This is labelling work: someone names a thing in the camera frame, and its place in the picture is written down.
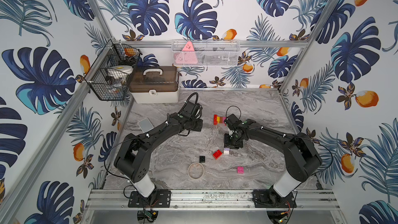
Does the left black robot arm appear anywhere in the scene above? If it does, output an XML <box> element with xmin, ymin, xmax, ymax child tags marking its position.
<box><xmin>114</xmin><ymin>101</ymin><xmax>203</xmax><ymax>198</ymax></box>

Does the black wire basket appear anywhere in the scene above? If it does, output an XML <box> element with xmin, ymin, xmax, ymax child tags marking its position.
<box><xmin>84</xmin><ymin>40</ymin><xmax>142</xmax><ymax>101</ymax></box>

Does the clear wall shelf basket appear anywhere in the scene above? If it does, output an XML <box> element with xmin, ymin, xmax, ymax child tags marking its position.
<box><xmin>171</xmin><ymin>40</ymin><xmax>240</xmax><ymax>67</ymax></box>

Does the grey square card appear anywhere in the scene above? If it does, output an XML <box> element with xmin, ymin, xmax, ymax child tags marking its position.
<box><xmin>138</xmin><ymin>118</ymin><xmax>154</xmax><ymax>133</ymax></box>

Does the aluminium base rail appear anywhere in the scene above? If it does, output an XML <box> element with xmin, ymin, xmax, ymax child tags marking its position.
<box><xmin>86</xmin><ymin>190</ymin><xmax>341</xmax><ymax>211</ymax></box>

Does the brown lid storage box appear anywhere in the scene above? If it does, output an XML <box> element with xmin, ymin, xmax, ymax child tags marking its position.
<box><xmin>129</xmin><ymin>66</ymin><xmax>179</xmax><ymax>104</ymax></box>

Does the tape roll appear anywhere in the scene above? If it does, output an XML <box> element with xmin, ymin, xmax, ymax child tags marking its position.
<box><xmin>188</xmin><ymin>162</ymin><xmax>205</xmax><ymax>179</ymax></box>

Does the red 2x2 lego brick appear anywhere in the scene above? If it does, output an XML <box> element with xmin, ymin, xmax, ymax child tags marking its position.
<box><xmin>212</xmin><ymin>150</ymin><xmax>223</xmax><ymax>160</ymax></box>

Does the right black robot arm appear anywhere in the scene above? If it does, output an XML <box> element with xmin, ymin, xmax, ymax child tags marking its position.
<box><xmin>224</xmin><ymin>114</ymin><xmax>322</xmax><ymax>198</ymax></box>

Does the white bowl in basket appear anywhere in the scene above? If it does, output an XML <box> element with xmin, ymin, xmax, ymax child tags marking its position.
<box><xmin>107</xmin><ymin>65</ymin><xmax>133</xmax><ymax>78</ymax></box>

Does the pink triangle object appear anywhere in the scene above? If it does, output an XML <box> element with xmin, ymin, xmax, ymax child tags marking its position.
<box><xmin>174</xmin><ymin>41</ymin><xmax>198</xmax><ymax>65</ymax></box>

